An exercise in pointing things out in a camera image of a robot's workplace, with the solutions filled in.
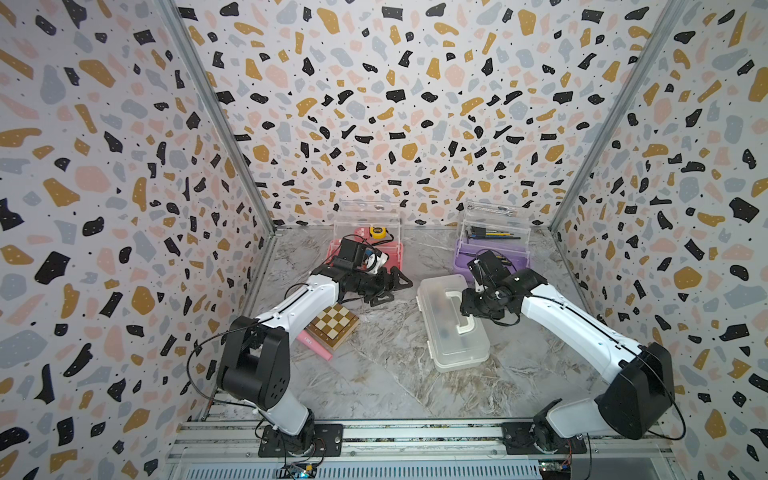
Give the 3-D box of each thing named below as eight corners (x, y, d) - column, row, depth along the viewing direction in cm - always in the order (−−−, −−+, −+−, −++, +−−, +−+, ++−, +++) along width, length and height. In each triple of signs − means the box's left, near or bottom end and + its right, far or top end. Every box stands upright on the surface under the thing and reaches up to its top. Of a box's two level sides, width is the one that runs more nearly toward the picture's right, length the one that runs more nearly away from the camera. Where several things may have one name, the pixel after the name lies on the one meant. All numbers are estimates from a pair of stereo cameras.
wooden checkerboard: (308, 333, 95) (305, 327, 92) (335, 304, 101) (334, 298, 99) (334, 353, 91) (332, 348, 88) (361, 322, 97) (360, 316, 94)
